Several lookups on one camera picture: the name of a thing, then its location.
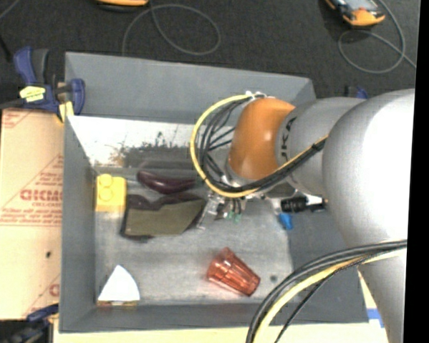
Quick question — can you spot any purple toy eggplant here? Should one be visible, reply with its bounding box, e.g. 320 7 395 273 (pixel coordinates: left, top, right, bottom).
135 169 197 196

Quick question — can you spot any dark green flat block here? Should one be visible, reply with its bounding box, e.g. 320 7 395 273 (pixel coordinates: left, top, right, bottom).
123 194 207 241

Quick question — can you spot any grey metal bin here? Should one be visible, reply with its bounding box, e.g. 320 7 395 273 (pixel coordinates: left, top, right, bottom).
50 50 384 343

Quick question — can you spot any orange-red clear plastic cup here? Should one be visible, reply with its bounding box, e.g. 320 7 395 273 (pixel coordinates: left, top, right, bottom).
205 245 263 298

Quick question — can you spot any yellow toy brick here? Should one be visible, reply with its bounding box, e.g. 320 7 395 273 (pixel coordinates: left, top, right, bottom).
94 173 128 214

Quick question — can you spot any white wedge block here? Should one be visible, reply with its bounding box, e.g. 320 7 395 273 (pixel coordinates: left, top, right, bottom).
96 263 143 308

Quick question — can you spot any brown cardboard board red print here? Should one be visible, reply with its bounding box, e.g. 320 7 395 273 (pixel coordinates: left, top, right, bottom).
0 106 71 325

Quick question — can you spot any black cylinder on white bracket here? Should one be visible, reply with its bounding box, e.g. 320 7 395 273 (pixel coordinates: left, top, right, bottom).
274 192 329 217

